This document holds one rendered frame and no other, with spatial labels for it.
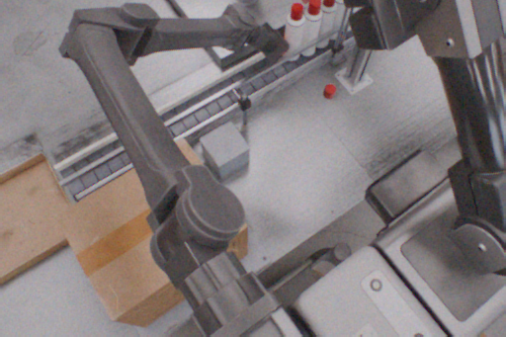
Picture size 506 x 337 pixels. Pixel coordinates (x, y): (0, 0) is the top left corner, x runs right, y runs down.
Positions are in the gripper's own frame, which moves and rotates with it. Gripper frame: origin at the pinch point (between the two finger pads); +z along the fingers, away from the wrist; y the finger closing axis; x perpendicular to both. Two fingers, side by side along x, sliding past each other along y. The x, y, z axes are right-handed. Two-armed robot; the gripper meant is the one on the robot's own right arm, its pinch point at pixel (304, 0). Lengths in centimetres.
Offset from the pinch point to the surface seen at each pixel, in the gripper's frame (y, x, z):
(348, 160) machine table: 13.3, 41.2, 18.4
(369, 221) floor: -13, 53, 101
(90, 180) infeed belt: 75, 8, 14
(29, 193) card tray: 91, 0, 19
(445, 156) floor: -67, 50, 100
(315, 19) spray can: 3.5, 8.8, -2.8
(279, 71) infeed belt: 14.0, 8.5, 13.6
